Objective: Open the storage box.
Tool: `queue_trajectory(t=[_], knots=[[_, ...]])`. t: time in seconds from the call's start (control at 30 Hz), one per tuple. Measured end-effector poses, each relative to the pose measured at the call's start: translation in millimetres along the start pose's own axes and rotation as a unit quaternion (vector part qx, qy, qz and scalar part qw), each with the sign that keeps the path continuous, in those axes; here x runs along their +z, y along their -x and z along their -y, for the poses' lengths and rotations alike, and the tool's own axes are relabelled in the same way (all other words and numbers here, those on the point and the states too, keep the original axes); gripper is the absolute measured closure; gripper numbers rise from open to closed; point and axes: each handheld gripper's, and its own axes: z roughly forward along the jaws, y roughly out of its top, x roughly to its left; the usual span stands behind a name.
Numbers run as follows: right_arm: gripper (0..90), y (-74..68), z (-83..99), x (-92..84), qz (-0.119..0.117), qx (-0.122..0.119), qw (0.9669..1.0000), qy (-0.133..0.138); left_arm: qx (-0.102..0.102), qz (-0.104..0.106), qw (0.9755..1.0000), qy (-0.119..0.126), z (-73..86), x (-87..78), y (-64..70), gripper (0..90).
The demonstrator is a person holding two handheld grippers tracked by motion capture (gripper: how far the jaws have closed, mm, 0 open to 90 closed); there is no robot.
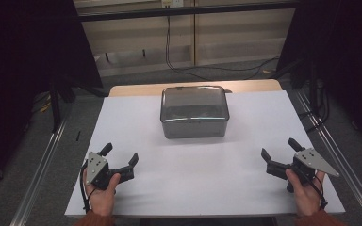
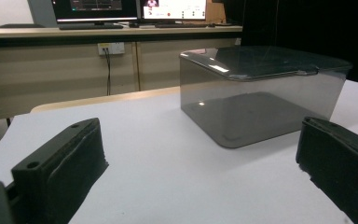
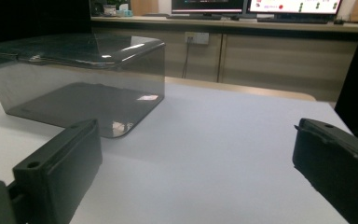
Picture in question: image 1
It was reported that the black stand leg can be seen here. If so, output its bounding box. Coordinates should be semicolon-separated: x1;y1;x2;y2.
47;76;77;134

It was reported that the person's left hand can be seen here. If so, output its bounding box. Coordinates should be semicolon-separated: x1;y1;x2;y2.
82;169;122;218

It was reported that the yellow cable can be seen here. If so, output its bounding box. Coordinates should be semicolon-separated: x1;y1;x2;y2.
38;99;54;115

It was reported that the bundle of black cables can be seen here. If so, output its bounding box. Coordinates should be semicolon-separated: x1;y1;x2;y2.
297;76;332;135

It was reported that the wooden table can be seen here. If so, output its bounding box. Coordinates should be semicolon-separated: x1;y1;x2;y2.
108;78;284;98

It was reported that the transparent grey box lid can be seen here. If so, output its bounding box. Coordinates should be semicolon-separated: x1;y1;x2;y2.
159;85;233;123

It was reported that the black wall cable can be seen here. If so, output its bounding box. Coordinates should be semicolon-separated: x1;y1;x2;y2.
164;14;281;82

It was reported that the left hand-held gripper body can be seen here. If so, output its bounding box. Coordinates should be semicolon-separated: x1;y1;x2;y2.
84;152;136;191

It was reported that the metal floor rail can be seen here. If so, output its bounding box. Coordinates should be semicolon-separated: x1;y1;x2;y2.
294;89;362;226
8;105;74;226

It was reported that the white wall outlet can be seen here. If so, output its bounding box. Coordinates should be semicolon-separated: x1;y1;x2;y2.
160;0;185;9

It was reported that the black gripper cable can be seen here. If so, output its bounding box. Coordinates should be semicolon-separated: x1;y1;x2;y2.
79;160;92;215
298;169;330;211

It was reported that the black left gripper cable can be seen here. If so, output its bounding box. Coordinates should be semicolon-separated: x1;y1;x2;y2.
79;160;92;215

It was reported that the black curtain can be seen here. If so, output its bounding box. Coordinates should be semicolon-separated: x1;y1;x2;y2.
0;0;105;196
275;0;362;153

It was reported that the black horizontal bar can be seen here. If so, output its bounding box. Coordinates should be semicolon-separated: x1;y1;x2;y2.
76;1;300;23

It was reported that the person's right hand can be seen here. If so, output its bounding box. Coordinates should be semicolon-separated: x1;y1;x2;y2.
285;168;327;218

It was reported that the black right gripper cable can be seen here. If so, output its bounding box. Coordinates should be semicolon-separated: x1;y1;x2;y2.
298;169;330;211

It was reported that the white board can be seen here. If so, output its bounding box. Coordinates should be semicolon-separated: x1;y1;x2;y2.
63;89;346;218

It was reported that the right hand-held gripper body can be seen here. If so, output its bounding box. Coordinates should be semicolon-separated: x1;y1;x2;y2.
266;147;340;193

